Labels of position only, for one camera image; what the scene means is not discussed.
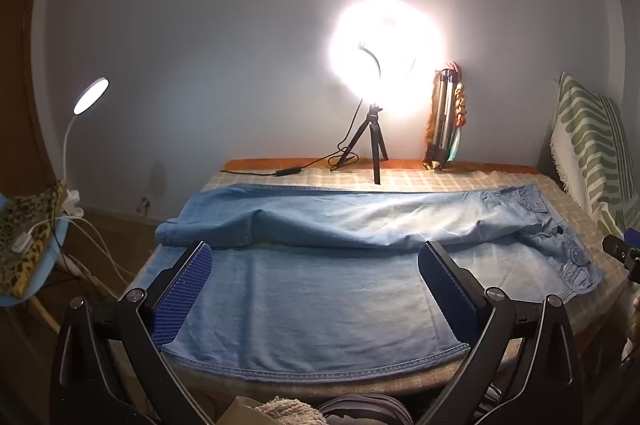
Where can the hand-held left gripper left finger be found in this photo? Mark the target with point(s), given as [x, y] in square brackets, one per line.
[182, 295]

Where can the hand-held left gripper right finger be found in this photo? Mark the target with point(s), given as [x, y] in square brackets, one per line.
[450, 295]

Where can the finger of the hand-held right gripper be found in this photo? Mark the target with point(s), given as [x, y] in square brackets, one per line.
[620, 252]

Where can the blue denim pants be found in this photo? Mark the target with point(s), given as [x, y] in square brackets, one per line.
[320, 295]

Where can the beige checked blanket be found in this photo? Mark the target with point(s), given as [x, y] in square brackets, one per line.
[575, 215]

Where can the green striped pillow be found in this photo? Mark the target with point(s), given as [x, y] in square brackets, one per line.
[585, 140]

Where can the light blue table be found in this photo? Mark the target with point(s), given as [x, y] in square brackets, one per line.
[45, 270]

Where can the grey garment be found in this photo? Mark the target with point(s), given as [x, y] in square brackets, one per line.
[365, 410]

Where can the cream knit cloth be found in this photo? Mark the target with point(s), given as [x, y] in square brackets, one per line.
[292, 412]

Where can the black mini tripod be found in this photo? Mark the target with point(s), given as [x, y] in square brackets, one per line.
[375, 145]

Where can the leopard print cloth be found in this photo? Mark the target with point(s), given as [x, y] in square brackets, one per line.
[25, 225]

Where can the folded metal stand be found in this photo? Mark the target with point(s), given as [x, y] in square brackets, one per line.
[442, 115]

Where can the white desk lamp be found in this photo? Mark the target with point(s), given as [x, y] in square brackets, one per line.
[92, 95]

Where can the wooden door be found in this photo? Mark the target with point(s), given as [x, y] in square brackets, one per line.
[20, 80]

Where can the wall socket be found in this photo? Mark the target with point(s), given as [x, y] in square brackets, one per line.
[145, 203]

